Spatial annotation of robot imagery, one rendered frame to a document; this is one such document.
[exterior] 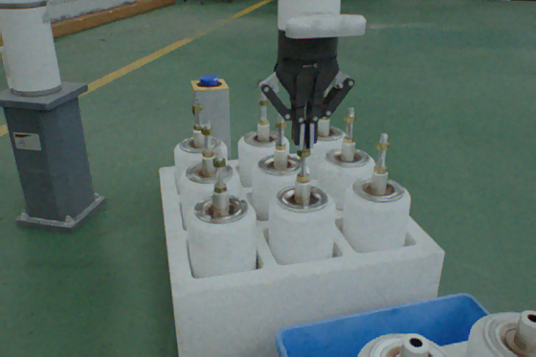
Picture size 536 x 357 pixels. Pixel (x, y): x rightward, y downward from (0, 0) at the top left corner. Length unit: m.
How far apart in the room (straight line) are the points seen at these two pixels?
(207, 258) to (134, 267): 0.37
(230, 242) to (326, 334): 0.19
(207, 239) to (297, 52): 0.27
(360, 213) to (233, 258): 0.19
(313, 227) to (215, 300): 0.16
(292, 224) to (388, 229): 0.14
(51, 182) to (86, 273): 0.22
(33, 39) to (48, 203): 0.35
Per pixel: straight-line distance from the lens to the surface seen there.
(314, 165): 0.91
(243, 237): 0.66
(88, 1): 3.96
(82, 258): 1.07
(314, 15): 0.57
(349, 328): 0.72
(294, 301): 0.70
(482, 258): 1.10
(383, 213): 0.71
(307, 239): 0.68
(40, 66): 1.08
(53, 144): 1.10
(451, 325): 0.81
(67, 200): 1.15
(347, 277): 0.70
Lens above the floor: 0.59
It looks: 25 degrees down
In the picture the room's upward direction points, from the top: straight up
